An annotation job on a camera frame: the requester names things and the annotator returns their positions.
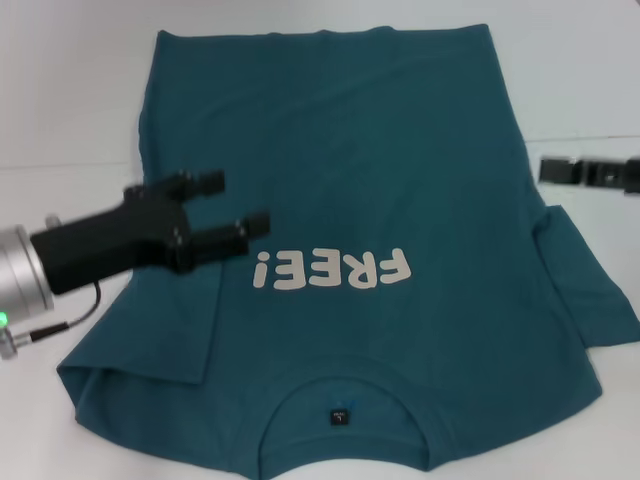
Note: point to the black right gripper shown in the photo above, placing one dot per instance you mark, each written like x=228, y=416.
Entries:
x=632, y=175

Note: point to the teal t-shirt with FREE print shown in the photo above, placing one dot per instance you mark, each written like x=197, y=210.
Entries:
x=350, y=150

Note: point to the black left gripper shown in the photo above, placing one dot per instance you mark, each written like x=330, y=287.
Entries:
x=115, y=245

